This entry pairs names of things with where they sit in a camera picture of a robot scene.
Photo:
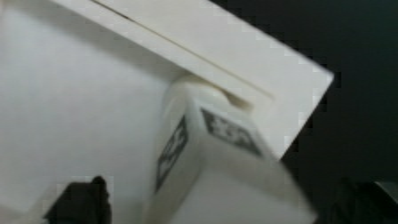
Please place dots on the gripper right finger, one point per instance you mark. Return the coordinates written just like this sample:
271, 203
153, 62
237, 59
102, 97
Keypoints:
367, 203

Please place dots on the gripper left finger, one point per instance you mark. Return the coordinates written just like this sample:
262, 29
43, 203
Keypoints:
82, 205

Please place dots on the white leg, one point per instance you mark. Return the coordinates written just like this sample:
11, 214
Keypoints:
221, 182

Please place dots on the white square tabletop part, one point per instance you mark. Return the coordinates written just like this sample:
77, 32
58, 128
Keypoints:
93, 55

